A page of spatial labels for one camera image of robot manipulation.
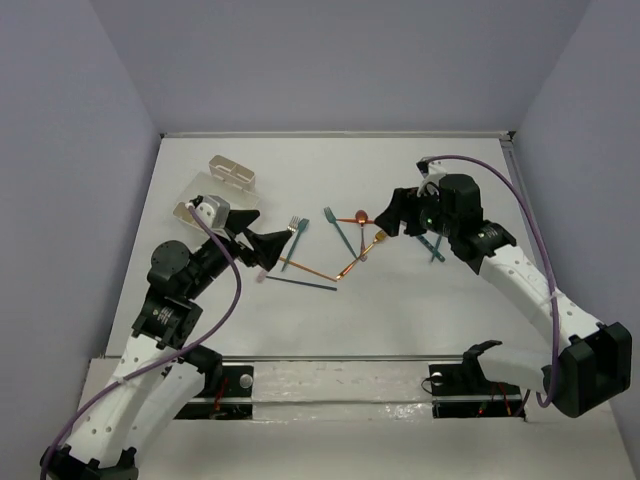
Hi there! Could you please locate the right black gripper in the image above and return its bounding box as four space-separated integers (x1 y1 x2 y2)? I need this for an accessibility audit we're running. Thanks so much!
373 183 458 238

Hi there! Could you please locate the orange gold fork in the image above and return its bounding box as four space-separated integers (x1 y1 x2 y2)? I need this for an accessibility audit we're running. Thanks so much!
336 230 388 281

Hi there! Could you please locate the orange copper spoon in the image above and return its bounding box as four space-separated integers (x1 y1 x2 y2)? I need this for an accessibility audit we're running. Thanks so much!
337 210 374 225

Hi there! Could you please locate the pink handled silver fork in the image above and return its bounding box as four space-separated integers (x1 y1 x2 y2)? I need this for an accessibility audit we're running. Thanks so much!
256 216 301 283

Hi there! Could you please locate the teal fork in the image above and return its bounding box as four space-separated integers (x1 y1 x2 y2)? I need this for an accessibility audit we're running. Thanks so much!
323 206 359 259
281 218 309 271

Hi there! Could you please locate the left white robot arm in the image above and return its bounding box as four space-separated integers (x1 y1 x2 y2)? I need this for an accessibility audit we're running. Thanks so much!
40 204 293 479

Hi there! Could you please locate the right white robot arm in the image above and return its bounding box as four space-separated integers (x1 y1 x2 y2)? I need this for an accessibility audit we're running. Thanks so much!
375 174 632 418

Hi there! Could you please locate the orange chopstick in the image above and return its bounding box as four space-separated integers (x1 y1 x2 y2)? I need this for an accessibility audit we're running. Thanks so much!
279 256 338 283

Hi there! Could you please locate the dark blue chopstick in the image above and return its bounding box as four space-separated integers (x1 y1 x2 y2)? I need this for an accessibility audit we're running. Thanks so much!
265 275 338 292

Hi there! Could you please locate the teal spoon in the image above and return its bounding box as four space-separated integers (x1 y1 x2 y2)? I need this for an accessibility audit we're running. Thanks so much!
430 235 445 263

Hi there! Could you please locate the white utensil organizer tray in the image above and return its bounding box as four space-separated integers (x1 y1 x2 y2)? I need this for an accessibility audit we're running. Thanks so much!
172 155 260 235

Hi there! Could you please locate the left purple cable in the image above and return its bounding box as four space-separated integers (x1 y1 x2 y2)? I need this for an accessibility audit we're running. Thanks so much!
38 203 244 476

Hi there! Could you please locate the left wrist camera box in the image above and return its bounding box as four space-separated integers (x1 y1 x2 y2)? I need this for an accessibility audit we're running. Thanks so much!
194 195 231 230

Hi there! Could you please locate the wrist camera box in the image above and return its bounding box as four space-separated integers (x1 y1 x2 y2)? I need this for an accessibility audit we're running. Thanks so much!
416 157 448 185
194 195 231 230

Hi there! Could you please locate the light blue utensil handle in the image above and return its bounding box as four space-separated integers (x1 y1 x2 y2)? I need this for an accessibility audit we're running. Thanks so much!
416 235 434 257

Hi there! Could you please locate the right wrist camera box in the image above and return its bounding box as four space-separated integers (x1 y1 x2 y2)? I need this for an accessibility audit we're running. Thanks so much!
416 157 448 185

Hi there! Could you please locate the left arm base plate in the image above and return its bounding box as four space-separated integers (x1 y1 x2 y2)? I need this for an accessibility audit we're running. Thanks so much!
174 363 254 420

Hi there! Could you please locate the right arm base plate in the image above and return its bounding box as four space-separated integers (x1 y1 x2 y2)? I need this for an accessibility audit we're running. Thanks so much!
421 363 526 419

